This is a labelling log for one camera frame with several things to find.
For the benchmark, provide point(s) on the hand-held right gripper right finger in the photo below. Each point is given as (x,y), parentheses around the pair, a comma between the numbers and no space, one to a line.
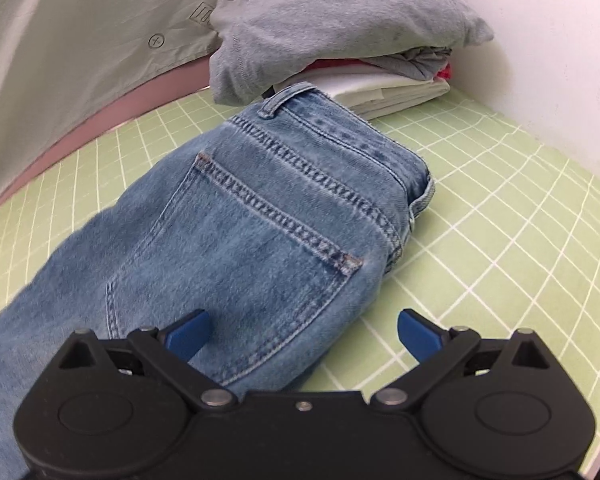
(417,337)

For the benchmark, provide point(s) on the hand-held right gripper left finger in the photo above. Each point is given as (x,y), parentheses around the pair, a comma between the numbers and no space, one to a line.
(187,337)

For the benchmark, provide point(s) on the blue denim jeans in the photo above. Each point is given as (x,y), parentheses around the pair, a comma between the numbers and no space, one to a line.
(240,240)

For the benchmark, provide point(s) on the stack of folded clothes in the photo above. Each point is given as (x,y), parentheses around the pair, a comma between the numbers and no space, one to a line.
(340,15)

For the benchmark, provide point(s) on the green checked mat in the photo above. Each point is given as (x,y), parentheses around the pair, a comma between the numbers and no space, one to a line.
(505,240)

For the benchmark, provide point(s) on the pink mattress edge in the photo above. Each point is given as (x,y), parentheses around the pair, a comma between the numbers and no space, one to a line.
(95,125)

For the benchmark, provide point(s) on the white folded garment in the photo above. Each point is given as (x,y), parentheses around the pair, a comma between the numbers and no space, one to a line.
(395,91)

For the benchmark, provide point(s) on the dark grey folded garment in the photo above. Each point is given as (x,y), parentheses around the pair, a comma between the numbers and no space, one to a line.
(420,62)

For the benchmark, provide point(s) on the red folded garment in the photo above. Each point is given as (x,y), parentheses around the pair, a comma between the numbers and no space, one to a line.
(340,64)

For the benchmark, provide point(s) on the grey fabric cover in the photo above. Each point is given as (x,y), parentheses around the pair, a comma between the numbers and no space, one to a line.
(70,35)

